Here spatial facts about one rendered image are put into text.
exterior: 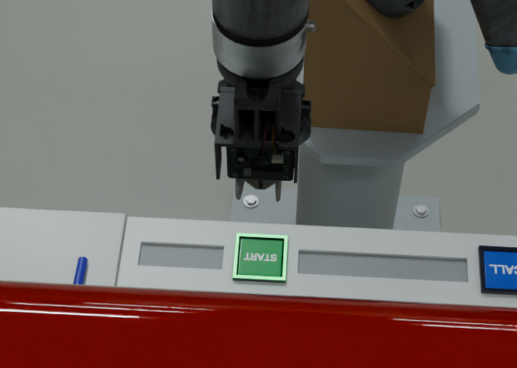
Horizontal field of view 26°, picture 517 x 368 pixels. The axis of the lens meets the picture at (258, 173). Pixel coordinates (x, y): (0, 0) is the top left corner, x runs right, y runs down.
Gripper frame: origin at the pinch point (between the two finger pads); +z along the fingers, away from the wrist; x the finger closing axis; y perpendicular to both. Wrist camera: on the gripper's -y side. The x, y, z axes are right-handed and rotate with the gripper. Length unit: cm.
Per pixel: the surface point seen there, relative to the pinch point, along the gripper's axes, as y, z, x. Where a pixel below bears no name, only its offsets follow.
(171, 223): -3.2, 14.7, -9.9
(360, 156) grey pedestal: -24.2, 28.9, 11.5
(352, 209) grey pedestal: -31, 51, 12
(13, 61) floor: -109, 111, -65
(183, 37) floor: -119, 111, -25
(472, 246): -2.2, 14.7, 22.7
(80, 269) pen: 4.1, 13.2, -18.7
